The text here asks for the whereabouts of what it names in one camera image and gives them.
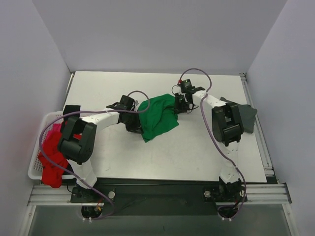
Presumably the green t shirt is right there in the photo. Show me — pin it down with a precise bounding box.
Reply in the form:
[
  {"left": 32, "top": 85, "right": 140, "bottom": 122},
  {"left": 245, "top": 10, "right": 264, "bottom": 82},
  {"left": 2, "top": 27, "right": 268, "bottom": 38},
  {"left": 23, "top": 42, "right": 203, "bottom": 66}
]
[{"left": 139, "top": 94, "right": 179, "bottom": 143}]

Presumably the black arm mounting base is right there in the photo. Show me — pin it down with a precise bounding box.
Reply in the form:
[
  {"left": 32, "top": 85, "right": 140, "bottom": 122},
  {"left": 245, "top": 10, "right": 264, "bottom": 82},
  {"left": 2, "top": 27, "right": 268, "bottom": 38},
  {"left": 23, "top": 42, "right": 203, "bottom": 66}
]
[{"left": 70, "top": 178, "right": 248, "bottom": 219}]

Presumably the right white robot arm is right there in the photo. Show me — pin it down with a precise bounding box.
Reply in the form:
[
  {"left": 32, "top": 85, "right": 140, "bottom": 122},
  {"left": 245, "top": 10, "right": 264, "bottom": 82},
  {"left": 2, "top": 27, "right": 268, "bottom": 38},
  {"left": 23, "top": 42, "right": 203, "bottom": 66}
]
[{"left": 174, "top": 79, "right": 244, "bottom": 201}]

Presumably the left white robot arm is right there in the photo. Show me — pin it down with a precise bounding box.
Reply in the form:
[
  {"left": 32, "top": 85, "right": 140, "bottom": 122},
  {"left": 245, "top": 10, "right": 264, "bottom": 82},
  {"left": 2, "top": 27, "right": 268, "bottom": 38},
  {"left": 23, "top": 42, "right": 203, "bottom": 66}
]
[{"left": 58, "top": 95, "right": 143, "bottom": 203}]

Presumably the black t shirt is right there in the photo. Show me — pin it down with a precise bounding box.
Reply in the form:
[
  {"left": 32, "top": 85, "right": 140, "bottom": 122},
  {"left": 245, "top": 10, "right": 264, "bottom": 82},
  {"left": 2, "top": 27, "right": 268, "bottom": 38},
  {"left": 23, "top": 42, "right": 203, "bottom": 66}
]
[{"left": 60, "top": 105, "right": 81, "bottom": 133}]

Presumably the folded dark grey t shirt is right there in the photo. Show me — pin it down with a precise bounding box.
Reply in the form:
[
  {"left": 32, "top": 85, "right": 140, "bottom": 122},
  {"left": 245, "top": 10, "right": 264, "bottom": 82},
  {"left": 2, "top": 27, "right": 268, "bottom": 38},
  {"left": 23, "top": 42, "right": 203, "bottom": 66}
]
[{"left": 220, "top": 97, "right": 257, "bottom": 134}]

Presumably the pink t shirt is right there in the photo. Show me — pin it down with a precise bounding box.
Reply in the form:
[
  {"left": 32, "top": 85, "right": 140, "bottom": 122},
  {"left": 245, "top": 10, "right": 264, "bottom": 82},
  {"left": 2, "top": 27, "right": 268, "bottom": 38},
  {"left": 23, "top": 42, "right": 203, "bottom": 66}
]
[{"left": 44, "top": 123, "right": 62, "bottom": 141}]

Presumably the red t shirt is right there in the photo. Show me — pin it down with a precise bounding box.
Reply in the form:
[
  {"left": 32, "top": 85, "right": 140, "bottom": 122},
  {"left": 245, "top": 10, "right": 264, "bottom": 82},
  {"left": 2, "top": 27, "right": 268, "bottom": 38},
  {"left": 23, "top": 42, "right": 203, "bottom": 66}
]
[{"left": 38, "top": 131, "right": 70, "bottom": 188}]

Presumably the white plastic laundry basket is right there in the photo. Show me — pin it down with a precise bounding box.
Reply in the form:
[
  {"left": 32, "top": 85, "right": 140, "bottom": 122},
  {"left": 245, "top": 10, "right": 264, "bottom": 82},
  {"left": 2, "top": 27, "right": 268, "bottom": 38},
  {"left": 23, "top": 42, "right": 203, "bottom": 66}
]
[{"left": 28, "top": 111, "right": 63, "bottom": 180}]

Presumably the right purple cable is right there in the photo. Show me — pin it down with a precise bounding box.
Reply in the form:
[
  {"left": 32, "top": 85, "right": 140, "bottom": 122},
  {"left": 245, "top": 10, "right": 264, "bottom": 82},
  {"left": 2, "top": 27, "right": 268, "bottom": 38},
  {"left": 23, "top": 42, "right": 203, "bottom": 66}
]
[{"left": 179, "top": 68, "right": 247, "bottom": 219}]

